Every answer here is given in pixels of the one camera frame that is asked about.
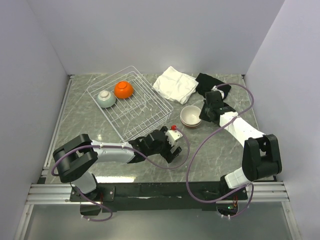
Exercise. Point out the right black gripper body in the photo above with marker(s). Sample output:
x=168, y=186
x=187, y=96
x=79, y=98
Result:
x=205, y=114

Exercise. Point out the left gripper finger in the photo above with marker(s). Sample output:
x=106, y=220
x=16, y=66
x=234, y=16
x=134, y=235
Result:
x=170, y=156
x=160, y=132

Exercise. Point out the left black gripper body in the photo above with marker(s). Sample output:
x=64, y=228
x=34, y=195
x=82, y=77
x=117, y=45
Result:
x=164, y=149

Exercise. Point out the red ceramic bowl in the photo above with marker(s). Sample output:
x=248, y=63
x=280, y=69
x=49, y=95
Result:
x=191, y=126

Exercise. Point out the tan floral bowl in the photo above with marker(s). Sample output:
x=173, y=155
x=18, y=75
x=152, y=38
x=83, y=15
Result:
x=190, y=115

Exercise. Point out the orange ceramic bowl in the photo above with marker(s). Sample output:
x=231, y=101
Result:
x=123, y=90

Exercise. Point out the pale green ceramic bowl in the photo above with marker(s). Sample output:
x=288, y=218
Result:
x=105, y=99

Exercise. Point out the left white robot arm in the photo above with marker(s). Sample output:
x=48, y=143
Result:
x=74, y=158

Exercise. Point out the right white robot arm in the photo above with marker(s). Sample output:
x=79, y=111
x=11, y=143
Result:
x=261, y=154

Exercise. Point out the black folded cloth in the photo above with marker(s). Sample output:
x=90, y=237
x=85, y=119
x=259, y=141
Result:
x=206, y=84

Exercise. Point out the white folded cloth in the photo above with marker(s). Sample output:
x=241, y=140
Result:
x=175, y=86

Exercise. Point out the black base beam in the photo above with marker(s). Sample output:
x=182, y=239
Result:
x=161, y=195

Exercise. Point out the white wire dish rack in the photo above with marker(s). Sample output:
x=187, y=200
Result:
x=139, y=114

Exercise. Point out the aluminium frame rail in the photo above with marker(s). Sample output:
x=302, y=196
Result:
x=46, y=122

